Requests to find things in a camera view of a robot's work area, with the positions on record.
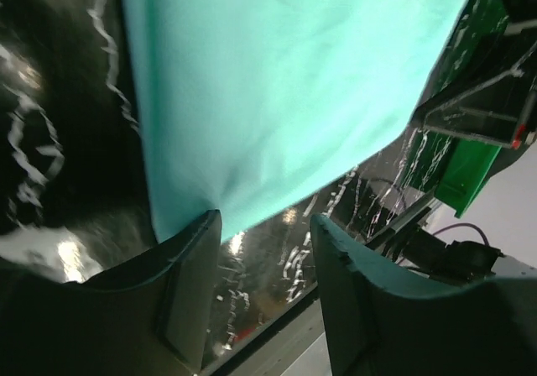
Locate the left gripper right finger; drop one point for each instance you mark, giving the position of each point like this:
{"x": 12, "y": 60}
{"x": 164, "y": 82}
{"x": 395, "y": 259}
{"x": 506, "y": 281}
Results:
{"x": 381, "y": 319}

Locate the green plastic bin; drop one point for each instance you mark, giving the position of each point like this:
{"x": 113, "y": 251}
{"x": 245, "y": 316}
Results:
{"x": 467, "y": 162}

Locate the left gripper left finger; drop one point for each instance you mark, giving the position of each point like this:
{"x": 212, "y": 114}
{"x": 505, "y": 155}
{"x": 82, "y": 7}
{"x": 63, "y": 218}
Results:
{"x": 150, "y": 314}

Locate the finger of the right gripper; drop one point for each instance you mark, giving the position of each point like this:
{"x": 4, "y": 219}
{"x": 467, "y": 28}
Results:
{"x": 493, "y": 99}

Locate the turquoise t shirt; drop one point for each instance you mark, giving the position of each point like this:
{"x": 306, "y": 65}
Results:
{"x": 250, "y": 106}

